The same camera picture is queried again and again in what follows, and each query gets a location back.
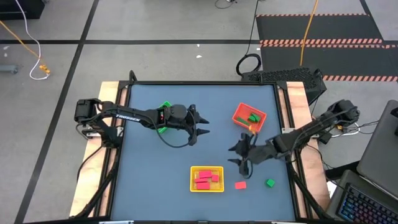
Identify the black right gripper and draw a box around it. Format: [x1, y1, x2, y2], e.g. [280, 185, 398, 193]
[227, 133, 279, 179]

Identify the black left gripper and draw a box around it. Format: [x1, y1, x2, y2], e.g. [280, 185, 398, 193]
[169, 104, 211, 147]

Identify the yellow plastic basket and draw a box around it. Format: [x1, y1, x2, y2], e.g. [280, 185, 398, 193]
[189, 166, 225, 194]

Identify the green plastic basket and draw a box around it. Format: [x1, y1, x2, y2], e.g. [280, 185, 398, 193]
[157, 100, 173, 134]

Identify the orange plastic basket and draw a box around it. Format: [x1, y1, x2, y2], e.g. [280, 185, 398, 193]
[231, 102, 267, 134]

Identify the laptop with backlit keyboard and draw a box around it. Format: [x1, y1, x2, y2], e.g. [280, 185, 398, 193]
[326, 169, 398, 224]

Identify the gray closed laptop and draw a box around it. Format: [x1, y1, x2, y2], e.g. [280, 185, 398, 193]
[356, 99, 398, 200]

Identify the black hazard-striped floor mat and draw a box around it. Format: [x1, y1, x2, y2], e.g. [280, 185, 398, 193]
[255, 12, 398, 83]

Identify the gray floor foot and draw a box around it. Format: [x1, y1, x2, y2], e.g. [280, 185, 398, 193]
[0, 64, 19, 75]

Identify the black floor box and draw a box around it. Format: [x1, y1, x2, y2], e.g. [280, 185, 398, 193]
[0, 0, 45, 21]

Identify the coiled black floor cable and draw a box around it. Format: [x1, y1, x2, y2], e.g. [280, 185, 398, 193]
[235, 0, 262, 78]

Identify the yellow hanging cable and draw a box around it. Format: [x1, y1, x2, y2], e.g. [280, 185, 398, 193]
[299, 0, 320, 68]

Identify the white floor cable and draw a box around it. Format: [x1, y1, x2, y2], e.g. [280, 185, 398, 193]
[14, 0, 50, 81]

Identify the orange hanging cable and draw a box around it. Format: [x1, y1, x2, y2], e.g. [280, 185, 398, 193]
[0, 20, 51, 75]

